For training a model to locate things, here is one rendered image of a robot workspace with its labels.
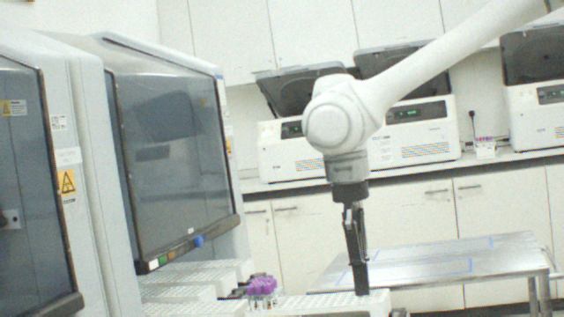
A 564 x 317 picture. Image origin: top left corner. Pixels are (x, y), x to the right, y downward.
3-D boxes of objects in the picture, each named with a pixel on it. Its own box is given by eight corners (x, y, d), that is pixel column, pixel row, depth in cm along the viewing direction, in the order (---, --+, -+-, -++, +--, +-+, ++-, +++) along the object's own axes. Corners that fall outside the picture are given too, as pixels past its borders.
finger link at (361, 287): (366, 261, 135) (366, 262, 134) (370, 294, 135) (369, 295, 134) (352, 263, 135) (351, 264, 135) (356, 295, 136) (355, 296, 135)
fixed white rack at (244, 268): (152, 291, 195) (149, 271, 195) (166, 283, 205) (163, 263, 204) (245, 286, 186) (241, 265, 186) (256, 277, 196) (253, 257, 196)
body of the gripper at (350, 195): (334, 180, 139) (340, 224, 140) (325, 186, 131) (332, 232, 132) (370, 176, 137) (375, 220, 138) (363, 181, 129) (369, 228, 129)
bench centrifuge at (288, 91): (258, 186, 383) (241, 73, 380) (291, 173, 442) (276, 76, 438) (354, 174, 365) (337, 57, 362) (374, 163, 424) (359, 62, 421)
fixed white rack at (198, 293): (100, 321, 166) (96, 298, 166) (119, 311, 175) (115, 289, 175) (204, 320, 157) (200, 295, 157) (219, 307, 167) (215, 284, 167)
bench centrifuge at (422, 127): (361, 173, 365) (343, 48, 361) (376, 162, 425) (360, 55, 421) (463, 161, 349) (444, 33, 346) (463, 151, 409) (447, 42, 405)
